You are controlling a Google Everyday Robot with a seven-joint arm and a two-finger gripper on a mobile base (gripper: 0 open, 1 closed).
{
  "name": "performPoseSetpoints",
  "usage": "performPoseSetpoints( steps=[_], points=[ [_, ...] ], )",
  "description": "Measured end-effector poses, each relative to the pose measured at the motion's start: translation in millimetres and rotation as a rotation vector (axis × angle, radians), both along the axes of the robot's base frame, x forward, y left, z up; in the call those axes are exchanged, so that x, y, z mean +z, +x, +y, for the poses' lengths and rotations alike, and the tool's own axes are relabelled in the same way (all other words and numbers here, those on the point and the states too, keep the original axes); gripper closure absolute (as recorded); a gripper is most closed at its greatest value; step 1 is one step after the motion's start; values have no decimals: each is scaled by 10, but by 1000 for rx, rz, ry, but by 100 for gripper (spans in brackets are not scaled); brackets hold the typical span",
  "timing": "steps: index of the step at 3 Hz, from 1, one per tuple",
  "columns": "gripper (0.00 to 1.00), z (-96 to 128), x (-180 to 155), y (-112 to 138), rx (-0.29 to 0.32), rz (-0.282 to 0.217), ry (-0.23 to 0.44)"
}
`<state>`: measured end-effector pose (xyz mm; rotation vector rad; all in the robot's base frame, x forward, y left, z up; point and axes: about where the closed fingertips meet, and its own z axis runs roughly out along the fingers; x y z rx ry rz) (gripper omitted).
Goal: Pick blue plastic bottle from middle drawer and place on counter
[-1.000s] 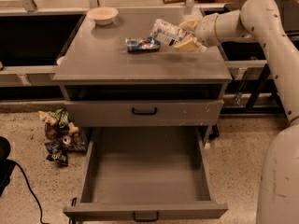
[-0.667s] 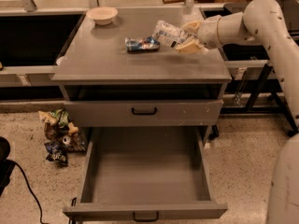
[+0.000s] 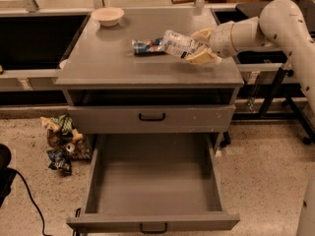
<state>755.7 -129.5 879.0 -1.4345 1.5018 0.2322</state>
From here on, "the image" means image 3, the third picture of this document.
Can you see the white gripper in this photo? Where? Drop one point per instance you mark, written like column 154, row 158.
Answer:
column 220, row 42

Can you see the clear plastic water bottle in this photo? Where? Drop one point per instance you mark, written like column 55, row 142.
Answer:
column 177, row 44

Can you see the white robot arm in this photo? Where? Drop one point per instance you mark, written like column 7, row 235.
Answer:
column 280, row 25

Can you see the closed grey top drawer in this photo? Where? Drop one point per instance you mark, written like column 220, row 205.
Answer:
column 151, row 119

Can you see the grey drawer cabinet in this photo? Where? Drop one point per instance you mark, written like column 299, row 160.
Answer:
column 102, row 70

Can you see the open grey middle drawer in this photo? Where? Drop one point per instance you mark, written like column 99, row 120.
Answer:
column 153, row 183

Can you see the brown wooden stick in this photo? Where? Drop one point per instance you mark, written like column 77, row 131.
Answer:
column 181, row 1

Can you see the crushed blue soda can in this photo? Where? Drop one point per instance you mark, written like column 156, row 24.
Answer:
column 147, row 47

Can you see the beige paper bowl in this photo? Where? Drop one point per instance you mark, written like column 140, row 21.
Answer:
column 108, row 16

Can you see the green striped snack bag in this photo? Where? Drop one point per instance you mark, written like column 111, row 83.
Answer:
column 62, row 123

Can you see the brown snack bag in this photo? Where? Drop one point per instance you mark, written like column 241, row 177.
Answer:
column 58, row 140

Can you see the crushed can on floor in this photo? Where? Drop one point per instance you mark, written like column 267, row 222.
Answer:
column 70, row 147

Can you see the dark blue snack bag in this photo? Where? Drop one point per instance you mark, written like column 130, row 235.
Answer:
column 59, row 161

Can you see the black device at left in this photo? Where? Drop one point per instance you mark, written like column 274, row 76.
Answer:
column 7, row 175

